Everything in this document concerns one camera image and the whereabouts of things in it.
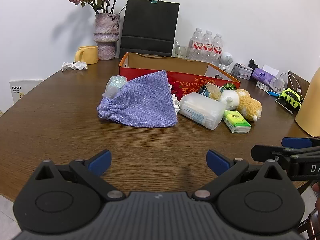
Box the white tissue ball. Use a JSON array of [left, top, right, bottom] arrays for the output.
[[168, 83, 181, 113]]

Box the snack packet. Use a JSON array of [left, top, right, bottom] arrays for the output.
[[199, 82, 223, 100]]

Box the crumpled white paper tissue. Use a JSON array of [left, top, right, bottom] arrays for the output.
[[61, 61, 88, 72]]

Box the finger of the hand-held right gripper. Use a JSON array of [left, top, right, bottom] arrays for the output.
[[251, 144, 320, 165], [281, 136, 320, 149]]

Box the beige container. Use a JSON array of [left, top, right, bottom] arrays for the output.
[[294, 66, 320, 136]]

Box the white charger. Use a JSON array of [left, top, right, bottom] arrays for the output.
[[257, 73, 288, 92]]

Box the yellow-green toy car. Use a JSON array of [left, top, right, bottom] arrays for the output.
[[278, 88, 303, 110]]

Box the yellow mug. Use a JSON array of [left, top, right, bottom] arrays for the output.
[[75, 45, 99, 65]]

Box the purple drawstring pouch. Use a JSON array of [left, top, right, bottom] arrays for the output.
[[97, 70, 178, 129]]

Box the brown cardboard piece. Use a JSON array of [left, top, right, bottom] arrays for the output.
[[287, 70, 310, 100]]

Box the clear cotton swab box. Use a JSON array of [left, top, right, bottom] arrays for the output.
[[178, 92, 227, 131]]

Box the white robot toy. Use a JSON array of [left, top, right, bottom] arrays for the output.
[[218, 52, 234, 71]]

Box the green tissue packet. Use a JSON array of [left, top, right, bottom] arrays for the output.
[[222, 110, 252, 133]]

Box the grey pouch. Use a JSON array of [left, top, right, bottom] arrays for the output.
[[232, 63, 253, 80]]

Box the white cable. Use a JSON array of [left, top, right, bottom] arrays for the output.
[[280, 72, 305, 101]]

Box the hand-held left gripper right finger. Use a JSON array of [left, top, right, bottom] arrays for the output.
[[206, 149, 285, 202]]

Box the red cardboard box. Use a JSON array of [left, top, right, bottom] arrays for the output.
[[118, 52, 241, 98]]

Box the iridescent mesh flower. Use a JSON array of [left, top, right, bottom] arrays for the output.
[[102, 75, 128, 99]]

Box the white and yellow plush toy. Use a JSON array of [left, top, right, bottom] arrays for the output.
[[218, 89, 263, 122]]

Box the purple ceramic vase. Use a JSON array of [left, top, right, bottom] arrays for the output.
[[93, 13, 120, 60]]

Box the purple tissue pack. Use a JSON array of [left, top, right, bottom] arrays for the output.
[[251, 67, 276, 85]]

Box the clear glass cup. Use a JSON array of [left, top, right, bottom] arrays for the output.
[[174, 40, 191, 58]]

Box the white box by wall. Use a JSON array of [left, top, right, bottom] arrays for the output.
[[9, 79, 44, 104]]

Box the black paper bag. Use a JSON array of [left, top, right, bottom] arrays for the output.
[[119, 0, 180, 57]]

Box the small black box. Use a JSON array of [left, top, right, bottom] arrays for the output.
[[248, 59, 259, 73]]

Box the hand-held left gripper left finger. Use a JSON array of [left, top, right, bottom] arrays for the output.
[[35, 149, 126, 202]]

